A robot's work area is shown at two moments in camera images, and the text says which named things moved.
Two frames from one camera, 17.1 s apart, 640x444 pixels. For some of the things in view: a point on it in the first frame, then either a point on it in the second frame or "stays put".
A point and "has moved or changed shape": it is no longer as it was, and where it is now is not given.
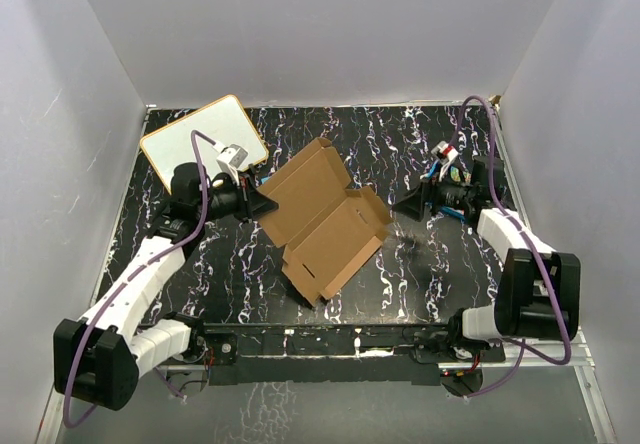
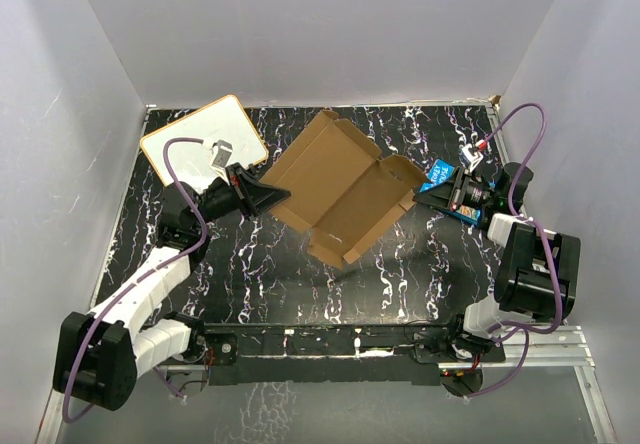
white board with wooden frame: x=223 y=121 stays put
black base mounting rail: x=332 y=353 stays put
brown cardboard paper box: x=329 y=230 has moved or changed shape
